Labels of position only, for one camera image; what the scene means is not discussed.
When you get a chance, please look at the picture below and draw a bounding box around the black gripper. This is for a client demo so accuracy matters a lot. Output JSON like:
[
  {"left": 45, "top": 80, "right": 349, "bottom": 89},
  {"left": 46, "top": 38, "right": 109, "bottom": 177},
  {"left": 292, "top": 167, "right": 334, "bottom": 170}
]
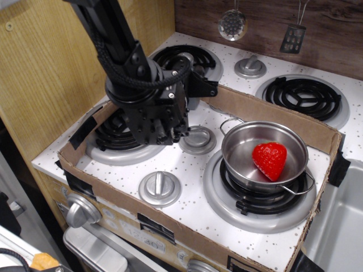
[{"left": 184, "top": 69, "right": 218, "bottom": 99}]

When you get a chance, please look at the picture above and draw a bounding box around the silver pepper shaker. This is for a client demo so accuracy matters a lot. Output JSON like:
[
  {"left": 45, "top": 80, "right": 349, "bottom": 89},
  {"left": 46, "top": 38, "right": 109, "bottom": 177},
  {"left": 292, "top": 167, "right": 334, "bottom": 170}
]
[{"left": 186, "top": 97, "right": 200, "bottom": 112}]

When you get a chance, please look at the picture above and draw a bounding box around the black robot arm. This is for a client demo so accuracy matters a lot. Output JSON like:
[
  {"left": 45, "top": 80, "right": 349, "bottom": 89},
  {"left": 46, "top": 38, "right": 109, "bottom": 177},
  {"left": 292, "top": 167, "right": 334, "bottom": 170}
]
[{"left": 70, "top": 1, "right": 218, "bottom": 145}]

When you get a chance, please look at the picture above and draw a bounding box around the back left black burner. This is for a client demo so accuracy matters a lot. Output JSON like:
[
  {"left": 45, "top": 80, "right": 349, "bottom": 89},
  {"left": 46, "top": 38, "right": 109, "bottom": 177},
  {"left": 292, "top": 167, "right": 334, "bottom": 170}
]
[{"left": 150, "top": 45, "right": 223, "bottom": 82}]

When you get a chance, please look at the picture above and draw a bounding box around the black burner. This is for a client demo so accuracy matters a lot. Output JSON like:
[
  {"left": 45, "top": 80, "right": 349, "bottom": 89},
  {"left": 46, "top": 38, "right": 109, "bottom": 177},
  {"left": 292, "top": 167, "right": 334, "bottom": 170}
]
[
  {"left": 255, "top": 74, "right": 350, "bottom": 129},
  {"left": 86, "top": 109, "right": 165, "bottom": 166},
  {"left": 150, "top": 45, "right": 223, "bottom": 82},
  {"left": 202, "top": 151, "right": 316, "bottom": 234}
]

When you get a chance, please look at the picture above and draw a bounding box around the middle silver stove knob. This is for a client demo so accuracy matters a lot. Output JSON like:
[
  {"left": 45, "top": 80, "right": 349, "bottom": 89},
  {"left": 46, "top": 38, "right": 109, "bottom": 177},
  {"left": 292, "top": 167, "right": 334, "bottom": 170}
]
[{"left": 179, "top": 126, "right": 217, "bottom": 155}]

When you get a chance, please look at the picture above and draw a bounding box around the silver stove knob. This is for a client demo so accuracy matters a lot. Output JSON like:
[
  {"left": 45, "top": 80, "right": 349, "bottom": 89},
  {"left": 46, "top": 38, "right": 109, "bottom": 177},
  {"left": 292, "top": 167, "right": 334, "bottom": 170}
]
[
  {"left": 179, "top": 126, "right": 217, "bottom": 155},
  {"left": 138, "top": 171, "right": 182, "bottom": 208},
  {"left": 234, "top": 55, "right": 267, "bottom": 79}
]

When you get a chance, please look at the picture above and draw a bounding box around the back silver stove knob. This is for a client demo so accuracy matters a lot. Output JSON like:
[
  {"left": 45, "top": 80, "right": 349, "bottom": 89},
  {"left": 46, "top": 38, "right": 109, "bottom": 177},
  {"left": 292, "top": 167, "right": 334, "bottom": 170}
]
[{"left": 234, "top": 55, "right": 267, "bottom": 79}]

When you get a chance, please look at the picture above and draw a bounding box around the small steel pot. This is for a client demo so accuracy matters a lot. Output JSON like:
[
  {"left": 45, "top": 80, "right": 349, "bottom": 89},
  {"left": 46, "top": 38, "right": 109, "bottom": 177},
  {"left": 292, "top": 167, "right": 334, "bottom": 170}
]
[{"left": 220, "top": 118, "right": 314, "bottom": 195}]

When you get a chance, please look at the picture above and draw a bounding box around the hanging round metal strainer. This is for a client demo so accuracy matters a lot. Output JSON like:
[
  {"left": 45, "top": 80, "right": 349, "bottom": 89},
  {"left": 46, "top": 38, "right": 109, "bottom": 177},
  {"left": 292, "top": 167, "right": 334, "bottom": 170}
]
[{"left": 218, "top": 1, "right": 247, "bottom": 41}]

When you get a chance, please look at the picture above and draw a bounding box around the front left black burner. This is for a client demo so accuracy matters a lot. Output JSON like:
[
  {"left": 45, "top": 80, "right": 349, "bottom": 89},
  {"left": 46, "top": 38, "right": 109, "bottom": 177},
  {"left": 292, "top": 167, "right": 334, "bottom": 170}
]
[{"left": 86, "top": 109, "right": 165, "bottom": 166}]

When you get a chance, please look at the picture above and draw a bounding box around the red toy strawberry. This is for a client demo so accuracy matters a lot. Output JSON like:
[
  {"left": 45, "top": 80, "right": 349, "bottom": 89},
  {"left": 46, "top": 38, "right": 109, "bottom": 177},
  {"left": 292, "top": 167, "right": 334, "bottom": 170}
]
[{"left": 252, "top": 142, "right": 287, "bottom": 182}]

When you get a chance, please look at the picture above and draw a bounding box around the front silver stove knob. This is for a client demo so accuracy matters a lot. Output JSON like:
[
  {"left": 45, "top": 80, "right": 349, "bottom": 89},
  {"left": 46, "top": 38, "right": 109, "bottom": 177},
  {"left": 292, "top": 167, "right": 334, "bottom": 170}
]
[{"left": 138, "top": 171, "right": 182, "bottom": 208}]

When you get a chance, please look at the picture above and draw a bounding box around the hanging metal slotted spatula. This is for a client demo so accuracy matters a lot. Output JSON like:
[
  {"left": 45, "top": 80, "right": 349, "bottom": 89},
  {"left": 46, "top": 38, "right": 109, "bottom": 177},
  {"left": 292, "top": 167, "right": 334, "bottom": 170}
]
[{"left": 280, "top": 0, "right": 310, "bottom": 54}]

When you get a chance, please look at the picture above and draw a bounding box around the back right black burner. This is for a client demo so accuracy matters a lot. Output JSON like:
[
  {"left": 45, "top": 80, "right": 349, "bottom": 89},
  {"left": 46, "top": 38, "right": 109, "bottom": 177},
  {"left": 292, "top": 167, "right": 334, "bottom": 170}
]
[{"left": 255, "top": 74, "right": 350, "bottom": 129}]

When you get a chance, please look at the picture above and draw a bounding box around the front right black burner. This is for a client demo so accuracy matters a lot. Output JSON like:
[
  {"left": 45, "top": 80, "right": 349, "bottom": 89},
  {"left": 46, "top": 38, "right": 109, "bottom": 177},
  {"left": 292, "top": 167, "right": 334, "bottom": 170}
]
[{"left": 202, "top": 151, "right": 316, "bottom": 234}]

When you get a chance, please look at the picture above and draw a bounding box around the silver oven dial knob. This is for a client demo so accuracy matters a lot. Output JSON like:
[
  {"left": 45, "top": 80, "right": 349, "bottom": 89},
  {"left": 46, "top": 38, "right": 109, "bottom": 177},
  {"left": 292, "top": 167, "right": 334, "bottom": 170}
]
[{"left": 66, "top": 193, "right": 102, "bottom": 228}]

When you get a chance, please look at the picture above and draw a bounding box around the bottom silver oven knob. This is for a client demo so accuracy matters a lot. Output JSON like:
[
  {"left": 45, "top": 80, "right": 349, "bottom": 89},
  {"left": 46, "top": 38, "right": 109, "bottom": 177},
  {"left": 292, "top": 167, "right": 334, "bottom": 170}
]
[{"left": 187, "top": 260, "right": 218, "bottom": 272}]

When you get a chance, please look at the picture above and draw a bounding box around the grey toy sink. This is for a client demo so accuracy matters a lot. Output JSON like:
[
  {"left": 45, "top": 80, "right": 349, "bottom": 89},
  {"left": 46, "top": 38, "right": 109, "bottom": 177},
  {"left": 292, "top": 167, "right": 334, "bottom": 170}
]
[{"left": 300, "top": 160, "right": 362, "bottom": 271}]

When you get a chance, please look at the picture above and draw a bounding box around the orange object at bottom left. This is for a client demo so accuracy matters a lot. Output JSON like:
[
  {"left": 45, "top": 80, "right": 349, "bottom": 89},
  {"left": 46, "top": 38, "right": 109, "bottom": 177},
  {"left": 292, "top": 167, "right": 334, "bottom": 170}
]
[{"left": 30, "top": 253, "right": 60, "bottom": 271}]

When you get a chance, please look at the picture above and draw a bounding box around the cardboard box frame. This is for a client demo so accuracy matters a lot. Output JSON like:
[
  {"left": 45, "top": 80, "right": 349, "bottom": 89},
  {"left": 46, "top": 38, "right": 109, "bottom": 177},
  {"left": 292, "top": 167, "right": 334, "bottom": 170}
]
[{"left": 59, "top": 79, "right": 343, "bottom": 271}]

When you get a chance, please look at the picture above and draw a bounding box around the silver oven door handle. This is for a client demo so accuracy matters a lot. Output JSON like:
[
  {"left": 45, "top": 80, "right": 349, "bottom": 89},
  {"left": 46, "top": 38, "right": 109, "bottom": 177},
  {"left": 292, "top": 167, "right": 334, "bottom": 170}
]
[{"left": 63, "top": 227, "right": 129, "bottom": 272}]

